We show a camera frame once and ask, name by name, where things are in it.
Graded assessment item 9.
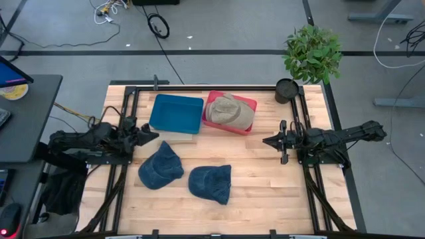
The yellow cable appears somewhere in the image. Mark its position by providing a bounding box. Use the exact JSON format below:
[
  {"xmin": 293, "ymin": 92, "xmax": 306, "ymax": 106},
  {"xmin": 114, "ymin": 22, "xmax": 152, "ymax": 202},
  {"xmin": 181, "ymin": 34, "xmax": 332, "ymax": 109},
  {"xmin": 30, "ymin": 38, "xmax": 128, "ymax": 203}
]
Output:
[{"xmin": 52, "ymin": 102, "xmax": 100, "ymax": 123}]

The black aluminium table frame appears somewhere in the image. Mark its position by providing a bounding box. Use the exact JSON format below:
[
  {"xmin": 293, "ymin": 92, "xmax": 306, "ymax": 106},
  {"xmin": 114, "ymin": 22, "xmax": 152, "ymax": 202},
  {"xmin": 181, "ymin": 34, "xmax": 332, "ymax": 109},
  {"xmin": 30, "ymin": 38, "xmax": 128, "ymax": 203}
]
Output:
[{"xmin": 76, "ymin": 84, "xmax": 358, "ymax": 239}]

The black office desk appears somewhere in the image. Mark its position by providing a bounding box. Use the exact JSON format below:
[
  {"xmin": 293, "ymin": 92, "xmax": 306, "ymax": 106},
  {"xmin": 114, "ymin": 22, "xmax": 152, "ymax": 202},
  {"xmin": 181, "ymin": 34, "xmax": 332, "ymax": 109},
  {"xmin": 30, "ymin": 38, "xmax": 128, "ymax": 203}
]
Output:
[{"xmin": 0, "ymin": 74, "xmax": 63, "ymax": 164}]

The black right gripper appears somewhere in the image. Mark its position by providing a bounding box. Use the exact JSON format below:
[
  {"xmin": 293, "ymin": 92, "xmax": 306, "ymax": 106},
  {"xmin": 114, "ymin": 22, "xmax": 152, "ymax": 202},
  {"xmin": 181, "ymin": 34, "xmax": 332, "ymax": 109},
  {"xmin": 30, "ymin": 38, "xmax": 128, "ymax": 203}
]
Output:
[{"xmin": 262, "ymin": 119, "xmax": 309, "ymax": 165}]

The black keyboard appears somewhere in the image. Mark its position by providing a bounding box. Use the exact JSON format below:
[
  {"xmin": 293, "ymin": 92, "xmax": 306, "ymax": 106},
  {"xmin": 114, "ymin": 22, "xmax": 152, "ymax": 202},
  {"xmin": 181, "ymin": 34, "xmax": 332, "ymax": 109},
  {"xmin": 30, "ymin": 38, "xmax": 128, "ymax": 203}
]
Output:
[{"xmin": 0, "ymin": 108, "xmax": 13, "ymax": 129}]

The green leafy plant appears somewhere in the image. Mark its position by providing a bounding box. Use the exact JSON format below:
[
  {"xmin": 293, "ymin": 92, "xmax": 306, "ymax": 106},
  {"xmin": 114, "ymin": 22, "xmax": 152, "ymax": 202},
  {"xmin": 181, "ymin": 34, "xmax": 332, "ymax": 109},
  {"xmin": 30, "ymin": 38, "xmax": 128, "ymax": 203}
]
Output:
[{"xmin": 282, "ymin": 24, "xmax": 343, "ymax": 86}]

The black curved floor cable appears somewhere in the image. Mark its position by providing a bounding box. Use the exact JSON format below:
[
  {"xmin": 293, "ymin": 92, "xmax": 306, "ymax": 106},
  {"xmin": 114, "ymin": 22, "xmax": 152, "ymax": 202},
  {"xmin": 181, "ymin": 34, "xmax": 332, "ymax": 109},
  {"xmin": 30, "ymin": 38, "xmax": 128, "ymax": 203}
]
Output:
[{"xmin": 388, "ymin": 64, "xmax": 425, "ymax": 186}]

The long straight black cable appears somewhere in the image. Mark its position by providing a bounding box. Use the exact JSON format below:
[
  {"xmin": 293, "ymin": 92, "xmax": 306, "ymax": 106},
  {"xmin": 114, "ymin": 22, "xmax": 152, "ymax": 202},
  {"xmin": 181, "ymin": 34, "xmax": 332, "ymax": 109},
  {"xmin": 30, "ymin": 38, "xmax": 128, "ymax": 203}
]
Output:
[{"xmin": 141, "ymin": 5, "xmax": 185, "ymax": 86}]

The black computer mouse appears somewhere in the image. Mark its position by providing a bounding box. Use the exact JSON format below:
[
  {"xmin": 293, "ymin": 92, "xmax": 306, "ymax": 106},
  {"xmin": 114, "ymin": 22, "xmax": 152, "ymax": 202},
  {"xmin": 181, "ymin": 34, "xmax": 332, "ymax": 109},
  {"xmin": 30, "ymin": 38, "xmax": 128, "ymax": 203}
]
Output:
[{"xmin": 0, "ymin": 202, "xmax": 23, "ymax": 238}]

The dark blue baseball cap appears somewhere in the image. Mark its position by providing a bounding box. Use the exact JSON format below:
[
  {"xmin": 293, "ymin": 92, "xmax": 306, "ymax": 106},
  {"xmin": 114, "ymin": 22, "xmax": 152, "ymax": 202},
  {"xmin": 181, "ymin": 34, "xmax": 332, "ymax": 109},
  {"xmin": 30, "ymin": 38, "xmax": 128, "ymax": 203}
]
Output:
[
  {"xmin": 137, "ymin": 140, "xmax": 185, "ymax": 191},
  {"xmin": 187, "ymin": 164, "xmax": 232, "ymax": 206}
]

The yellow round disc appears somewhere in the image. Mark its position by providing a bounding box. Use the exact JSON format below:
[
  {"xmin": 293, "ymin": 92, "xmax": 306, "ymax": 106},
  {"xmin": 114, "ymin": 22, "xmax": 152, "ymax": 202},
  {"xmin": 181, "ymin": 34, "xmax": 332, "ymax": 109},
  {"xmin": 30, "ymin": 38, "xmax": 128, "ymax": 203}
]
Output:
[{"xmin": 0, "ymin": 84, "xmax": 29, "ymax": 102}]

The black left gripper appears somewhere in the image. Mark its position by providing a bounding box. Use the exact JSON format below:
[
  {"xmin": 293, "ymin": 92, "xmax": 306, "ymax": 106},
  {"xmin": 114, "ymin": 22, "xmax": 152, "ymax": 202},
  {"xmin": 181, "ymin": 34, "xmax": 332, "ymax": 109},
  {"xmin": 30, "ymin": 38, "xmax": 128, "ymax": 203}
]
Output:
[{"xmin": 123, "ymin": 123, "xmax": 160, "ymax": 153}]

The dark lower desk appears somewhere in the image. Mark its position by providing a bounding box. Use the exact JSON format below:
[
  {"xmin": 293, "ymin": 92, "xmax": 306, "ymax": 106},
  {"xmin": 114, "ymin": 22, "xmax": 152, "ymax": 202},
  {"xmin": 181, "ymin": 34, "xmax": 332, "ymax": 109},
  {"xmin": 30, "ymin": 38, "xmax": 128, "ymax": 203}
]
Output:
[{"xmin": 0, "ymin": 160, "xmax": 47, "ymax": 239}]

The black cable bundle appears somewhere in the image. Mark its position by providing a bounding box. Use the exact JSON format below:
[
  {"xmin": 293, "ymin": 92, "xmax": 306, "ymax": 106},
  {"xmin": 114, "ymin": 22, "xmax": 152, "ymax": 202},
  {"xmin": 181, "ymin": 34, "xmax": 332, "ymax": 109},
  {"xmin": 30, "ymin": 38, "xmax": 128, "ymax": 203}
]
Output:
[{"xmin": 400, "ymin": 28, "xmax": 425, "ymax": 58}]

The black winding floor cable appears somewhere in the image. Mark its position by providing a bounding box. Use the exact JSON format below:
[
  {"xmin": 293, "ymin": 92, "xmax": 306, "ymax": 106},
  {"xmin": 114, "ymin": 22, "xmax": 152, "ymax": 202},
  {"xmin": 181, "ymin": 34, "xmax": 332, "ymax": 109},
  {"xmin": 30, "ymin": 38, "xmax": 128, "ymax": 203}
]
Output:
[{"xmin": 0, "ymin": 21, "xmax": 121, "ymax": 49}]

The black fabric bag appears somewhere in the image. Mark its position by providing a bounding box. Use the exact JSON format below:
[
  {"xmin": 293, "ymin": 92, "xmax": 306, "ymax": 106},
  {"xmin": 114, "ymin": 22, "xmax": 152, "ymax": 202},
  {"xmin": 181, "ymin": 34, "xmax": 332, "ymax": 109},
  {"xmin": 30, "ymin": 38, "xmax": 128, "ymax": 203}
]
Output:
[{"xmin": 41, "ymin": 167, "xmax": 88, "ymax": 216}]

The red translucent plastic bin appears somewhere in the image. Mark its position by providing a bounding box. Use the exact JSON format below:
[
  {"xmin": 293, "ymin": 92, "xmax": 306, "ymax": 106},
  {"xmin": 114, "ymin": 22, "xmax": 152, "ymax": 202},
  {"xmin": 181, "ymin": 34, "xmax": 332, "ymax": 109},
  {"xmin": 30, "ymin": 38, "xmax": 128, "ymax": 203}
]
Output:
[{"xmin": 201, "ymin": 90, "xmax": 258, "ymax": 136}]

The white cable bundle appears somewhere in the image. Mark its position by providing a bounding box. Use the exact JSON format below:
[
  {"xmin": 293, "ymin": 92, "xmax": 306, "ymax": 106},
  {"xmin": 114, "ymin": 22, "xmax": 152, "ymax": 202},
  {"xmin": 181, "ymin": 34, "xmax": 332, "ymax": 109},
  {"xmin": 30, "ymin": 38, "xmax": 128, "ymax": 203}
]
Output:
[{"xmin": 94, "ymin": 0, "xmax": 131, "ymax": 25}]

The grey desk foot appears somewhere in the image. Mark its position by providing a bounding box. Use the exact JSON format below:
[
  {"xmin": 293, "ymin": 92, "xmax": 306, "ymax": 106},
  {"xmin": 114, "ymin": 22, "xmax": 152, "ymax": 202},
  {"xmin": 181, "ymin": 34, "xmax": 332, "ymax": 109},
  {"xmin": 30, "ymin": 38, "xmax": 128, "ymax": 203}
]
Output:
[{"xmin": 373, "ymin": 91, "xmax": 425, "ymax": 109}]

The black plant pot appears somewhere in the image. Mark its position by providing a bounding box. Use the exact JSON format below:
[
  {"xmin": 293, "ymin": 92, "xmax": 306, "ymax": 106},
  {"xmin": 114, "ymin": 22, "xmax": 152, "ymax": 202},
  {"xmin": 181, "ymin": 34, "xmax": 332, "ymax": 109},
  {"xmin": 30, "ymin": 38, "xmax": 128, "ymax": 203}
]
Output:
[{"xmin": 274, "ymin": 78, "xmax": 300, "ymax": 105}]

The blue plastic bin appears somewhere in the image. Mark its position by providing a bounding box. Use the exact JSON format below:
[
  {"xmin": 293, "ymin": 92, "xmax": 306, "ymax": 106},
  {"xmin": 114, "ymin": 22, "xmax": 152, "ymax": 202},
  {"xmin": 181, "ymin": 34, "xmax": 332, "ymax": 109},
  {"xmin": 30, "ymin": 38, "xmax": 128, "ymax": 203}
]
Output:
[{"xmin": 148, "ymin": 94, "xmax": 205, "ymax": 135}]

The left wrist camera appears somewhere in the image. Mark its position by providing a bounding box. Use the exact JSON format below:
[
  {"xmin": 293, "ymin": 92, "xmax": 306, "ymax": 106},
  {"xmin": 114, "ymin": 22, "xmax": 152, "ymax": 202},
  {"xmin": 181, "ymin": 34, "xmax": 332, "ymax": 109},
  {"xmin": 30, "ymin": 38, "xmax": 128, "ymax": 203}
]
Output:
[{"xmin": 121, "ymin": 115, "xmax": 137, "ymax": 131}]

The computer monitor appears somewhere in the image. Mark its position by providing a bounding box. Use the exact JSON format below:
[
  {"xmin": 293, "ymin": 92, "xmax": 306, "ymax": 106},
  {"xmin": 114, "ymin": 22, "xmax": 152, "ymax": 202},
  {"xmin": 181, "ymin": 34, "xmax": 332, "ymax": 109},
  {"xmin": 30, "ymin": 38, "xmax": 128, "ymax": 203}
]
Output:
[{"xmin": 0, "ymin": 55, "xmax": 35, "ymax": 89}]

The white floor cable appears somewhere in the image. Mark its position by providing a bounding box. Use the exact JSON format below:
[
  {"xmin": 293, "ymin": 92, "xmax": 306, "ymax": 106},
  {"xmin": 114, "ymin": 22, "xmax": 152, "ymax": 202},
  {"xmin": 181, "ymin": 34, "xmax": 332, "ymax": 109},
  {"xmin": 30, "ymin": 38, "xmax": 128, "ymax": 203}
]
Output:
[{"xmin": 373, "ymin": 11, "xmax": 425, "ymax": 70}]

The coiled black cable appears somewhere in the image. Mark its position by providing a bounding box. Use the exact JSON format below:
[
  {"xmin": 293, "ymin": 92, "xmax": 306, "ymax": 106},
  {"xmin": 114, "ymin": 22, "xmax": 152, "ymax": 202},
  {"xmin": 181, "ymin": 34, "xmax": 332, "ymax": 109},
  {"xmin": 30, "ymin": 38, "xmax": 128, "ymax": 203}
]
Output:
[{"xmin": 147, "ymin": 13, "xmax": 171, "ymax": 40}]

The grey desk leg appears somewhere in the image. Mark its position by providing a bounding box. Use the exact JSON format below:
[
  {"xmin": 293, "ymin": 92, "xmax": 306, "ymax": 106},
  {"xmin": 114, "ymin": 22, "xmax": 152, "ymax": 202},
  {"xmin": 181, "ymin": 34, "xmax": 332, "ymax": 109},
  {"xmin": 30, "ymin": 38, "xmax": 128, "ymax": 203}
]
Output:
[{"xmin": 347, "ymin": 0, "xmax": 414, "ymax": 25}]

